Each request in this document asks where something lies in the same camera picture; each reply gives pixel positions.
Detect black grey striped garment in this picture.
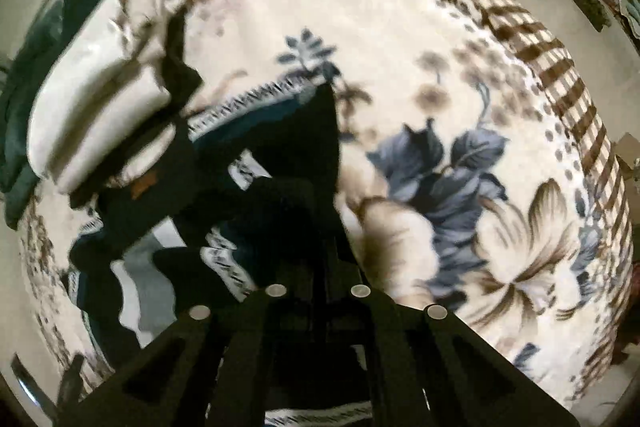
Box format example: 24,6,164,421
67,79,368,427

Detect dark green quilt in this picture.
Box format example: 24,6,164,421
0,0,117,230

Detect bed with floral sheet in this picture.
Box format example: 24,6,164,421
17,0,636,427

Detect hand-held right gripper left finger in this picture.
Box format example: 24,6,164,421
52,177,323,427

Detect cardboard box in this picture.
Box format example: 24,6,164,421
614,133,640,192

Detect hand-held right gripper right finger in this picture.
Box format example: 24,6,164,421
322,187,583,427

